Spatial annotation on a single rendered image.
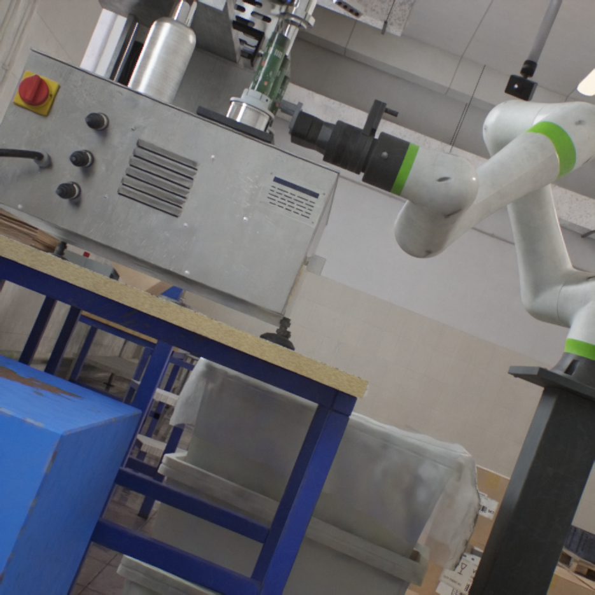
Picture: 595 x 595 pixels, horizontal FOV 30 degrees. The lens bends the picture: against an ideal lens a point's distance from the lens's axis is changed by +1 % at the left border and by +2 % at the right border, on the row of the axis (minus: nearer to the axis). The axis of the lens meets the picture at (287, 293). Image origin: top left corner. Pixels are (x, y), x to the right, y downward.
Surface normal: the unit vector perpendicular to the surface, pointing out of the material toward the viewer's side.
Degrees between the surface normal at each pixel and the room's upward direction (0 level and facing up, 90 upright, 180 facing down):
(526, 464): 90
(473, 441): 90
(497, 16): 180
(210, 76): 90
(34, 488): 90
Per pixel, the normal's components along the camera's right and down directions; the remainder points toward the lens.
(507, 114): -0.63, -0.40
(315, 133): 0.31, 0.06
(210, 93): 0.00, -0.07
